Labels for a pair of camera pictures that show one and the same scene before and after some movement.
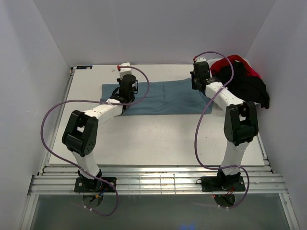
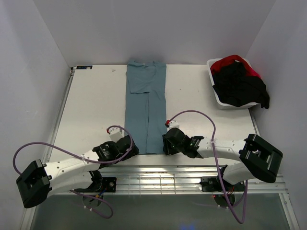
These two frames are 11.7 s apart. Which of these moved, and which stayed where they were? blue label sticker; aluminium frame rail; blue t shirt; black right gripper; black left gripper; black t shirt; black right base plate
Moved: black right gripper; blue t shirt; black left gripper
Stayed: black right base plate; aluminium frame rail; black t shirt; blue label sticker
